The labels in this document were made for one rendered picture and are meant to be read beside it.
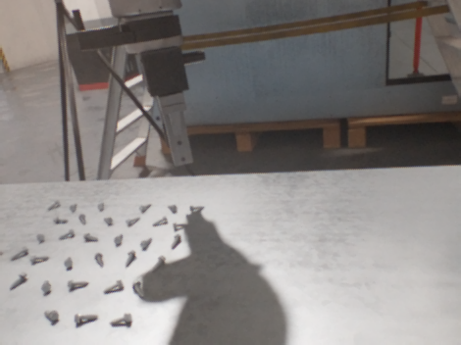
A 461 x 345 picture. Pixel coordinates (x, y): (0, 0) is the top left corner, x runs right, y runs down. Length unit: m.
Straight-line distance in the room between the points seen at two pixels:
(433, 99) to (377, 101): 0.30
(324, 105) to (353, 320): 2.12
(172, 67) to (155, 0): 0.08
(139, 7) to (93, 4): 5.58
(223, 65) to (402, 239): 2.11
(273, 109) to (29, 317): 2.16
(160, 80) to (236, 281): 0.25
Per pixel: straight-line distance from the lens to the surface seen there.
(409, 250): 0.49
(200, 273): 0.47
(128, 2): 0.48
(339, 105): 2.46
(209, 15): 2.48
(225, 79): 2.51
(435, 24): 2.16
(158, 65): 0.46
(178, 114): 0.47
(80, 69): 6.30
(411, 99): 2.49
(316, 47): 2.38
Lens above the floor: 0.94
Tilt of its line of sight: 23 degrees down
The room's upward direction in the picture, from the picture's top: 9 degrees counter-clockwise
